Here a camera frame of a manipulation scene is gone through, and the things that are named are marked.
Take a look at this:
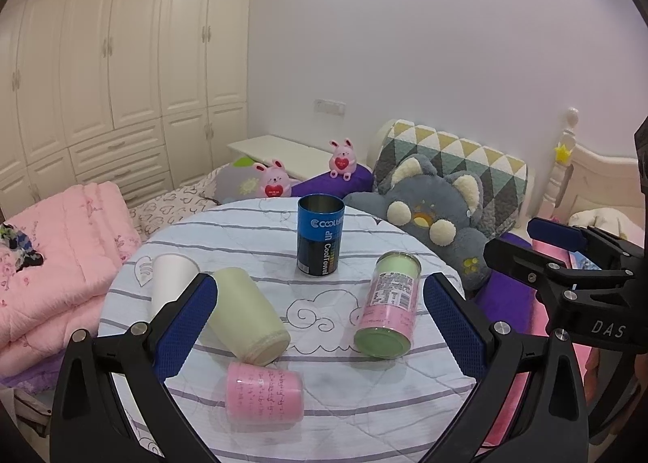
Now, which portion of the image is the white nightstand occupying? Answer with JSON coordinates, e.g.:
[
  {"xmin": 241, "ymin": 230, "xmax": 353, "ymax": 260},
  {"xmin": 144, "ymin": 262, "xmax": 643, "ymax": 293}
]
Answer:
[{"xmin": 226, "ymin": 134, "xmax": 350, "ymax": 181}]

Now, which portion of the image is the cream panelled wardrobe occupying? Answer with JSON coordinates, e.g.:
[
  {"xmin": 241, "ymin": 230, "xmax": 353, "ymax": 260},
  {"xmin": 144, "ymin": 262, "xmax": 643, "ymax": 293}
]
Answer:
[{"xmin": 0, "ymin": 0, "xmax": 254, "ymax": 213}]

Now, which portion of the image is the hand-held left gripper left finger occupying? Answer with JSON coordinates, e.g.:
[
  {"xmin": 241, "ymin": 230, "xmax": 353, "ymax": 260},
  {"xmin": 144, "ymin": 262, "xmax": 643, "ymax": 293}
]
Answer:
[{"xmin": 49, "ymin": 272, "xmax": 220, "ymax": 463}]

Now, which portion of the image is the purple cloth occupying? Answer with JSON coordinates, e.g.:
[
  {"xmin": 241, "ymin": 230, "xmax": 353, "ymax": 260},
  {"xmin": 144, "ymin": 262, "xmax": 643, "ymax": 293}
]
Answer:
[{"xmin": 471, "ymin": 233, "xmax": 546, "ymax": 345}]

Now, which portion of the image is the heart print bed sheet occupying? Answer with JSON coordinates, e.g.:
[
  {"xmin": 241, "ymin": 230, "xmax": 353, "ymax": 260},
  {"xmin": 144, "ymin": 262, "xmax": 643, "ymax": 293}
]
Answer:
[{"xmin": 126, "ymin": 174, "xmax": 224, "ymax": 242}]

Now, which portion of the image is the grey koala plush toy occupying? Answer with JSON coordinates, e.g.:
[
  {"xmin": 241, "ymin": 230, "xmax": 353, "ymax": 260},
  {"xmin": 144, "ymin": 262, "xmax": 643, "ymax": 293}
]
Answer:
[{"xmin": 344, "ymin": 154, "xmax": 501, "ymax": 292}]

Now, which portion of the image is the grey pillow with sun print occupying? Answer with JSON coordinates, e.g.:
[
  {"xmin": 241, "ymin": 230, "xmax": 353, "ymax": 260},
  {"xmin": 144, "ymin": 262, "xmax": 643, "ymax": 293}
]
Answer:
[{"xmin": 205, "ymin": 157, "xmax": 269, "ymax": 204}]

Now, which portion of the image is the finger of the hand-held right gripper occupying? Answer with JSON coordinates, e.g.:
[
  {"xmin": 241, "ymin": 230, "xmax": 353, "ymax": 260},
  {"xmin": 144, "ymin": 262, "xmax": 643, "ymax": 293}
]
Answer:
[
  {"xmin": 526, "ymin": 217, "xmax": 645, "ymax": 272},
  {"xmin": 482, "ymin": 237, "xmax": 578, "ymax": 303}
]

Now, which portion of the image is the cream frosted cup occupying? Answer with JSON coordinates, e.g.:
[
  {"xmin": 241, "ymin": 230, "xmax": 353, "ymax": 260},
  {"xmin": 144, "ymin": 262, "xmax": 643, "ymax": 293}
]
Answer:
[{"xmin": 204, "ymin": 267, "xmax": 292, "ymax": 364}]

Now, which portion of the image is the pink cup with handwriting print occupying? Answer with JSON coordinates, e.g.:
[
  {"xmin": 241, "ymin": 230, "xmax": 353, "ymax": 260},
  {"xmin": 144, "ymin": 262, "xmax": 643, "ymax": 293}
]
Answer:
[{"xmin": 225, "ymin": 361, "xmax": 305, "ymax": 426}]

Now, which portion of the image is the pink floral quilt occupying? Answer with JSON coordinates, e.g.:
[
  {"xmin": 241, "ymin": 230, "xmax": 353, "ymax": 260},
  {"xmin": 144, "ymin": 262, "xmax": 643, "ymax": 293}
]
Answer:
[{"xmin": 0, "ymin": 181, "xmax": 143, "ymax": 383}]

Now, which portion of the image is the pink bunny toy with heart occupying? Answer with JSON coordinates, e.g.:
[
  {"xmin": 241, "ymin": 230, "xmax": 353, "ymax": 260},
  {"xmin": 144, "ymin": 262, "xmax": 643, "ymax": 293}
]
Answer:
[
  {"xmin": 253, "ymin": 158, "xmax": 299, "ymax": 199},
  {"xmin": 328, "ymin": 139, "xmax": 359, "ymax": 179}
]

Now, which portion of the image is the pink and green labelled cup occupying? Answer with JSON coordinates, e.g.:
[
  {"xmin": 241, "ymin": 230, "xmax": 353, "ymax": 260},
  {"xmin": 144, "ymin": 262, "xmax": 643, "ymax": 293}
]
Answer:
[{"xmin": 353, "ymin": 251, "xmax": 422, "ymax": 359}]

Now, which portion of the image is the cream blanket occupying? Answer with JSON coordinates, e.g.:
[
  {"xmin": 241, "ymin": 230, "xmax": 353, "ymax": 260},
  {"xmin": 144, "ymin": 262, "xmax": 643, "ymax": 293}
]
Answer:
[{"xmin": 568, "ymin": 207, "xmax": 648, "ymax": 244}]

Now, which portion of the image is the purple pillow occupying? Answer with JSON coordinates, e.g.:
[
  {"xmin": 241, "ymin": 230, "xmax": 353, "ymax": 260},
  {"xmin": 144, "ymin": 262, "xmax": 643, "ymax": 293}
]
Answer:
[{"xmin": 291, "ymin": 164, "xmax": 375, "ymax": 199}]

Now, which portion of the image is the pink cloth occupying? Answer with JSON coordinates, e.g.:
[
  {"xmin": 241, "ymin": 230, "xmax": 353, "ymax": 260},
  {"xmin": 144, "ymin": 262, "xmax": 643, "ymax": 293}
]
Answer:
[{"xmin": 478, "ymin": 236, "xmax": 555, "ymax": 446}]

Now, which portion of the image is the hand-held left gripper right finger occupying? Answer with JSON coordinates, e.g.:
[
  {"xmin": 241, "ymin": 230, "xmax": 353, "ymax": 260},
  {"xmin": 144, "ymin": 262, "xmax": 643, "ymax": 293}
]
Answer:
[{"xmin": 422, "ymin": 272, "xmax": 591, "ymax": 463}]

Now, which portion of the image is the white wooden bed headboard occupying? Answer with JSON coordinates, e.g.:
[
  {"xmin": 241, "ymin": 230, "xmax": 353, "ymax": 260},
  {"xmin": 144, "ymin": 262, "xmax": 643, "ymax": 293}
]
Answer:
[{"xmin": 544, "ymin": 108, "xmax": 648, "ymax": 222}]

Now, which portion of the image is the triangle pattern quilted cushion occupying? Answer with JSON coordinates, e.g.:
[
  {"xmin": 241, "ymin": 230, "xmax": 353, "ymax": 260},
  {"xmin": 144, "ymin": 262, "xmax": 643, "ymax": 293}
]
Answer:
[{"xmin": 372, "ymin": 119, "xmax": 530, "ymax": 232}]

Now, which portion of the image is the dark crumpled garment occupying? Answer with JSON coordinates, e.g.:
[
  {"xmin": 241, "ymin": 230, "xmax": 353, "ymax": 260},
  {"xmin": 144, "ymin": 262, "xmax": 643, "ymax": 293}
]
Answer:
[{"xmin": 0, "ymin": 223, "xmax": 46, "ymax": 272}]

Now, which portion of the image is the blue and black metal cup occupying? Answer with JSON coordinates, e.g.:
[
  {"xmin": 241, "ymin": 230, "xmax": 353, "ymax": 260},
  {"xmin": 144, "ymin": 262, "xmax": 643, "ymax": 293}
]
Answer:
[{"xmin": 296, "ymin": 194, "xmax": 346, "ymax": 278}]

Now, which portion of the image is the white paper cup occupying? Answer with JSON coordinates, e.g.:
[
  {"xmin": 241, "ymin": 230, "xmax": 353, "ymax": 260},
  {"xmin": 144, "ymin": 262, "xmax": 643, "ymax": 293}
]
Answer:
[{"xmin": 149, "ymin": 253, "xmax": 200, "ymax": 328}]

